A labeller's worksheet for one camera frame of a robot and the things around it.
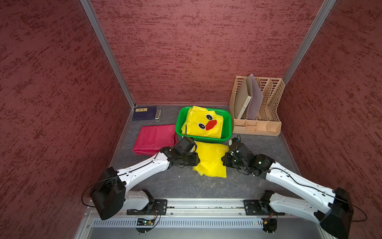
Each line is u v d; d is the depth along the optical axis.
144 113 1.14
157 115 1.10
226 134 0.95
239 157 0.58
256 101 0.88
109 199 0.40
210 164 0.80
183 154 0.62
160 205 0.74
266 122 1.01
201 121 1.03
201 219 0.71
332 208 0.39
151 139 0.95
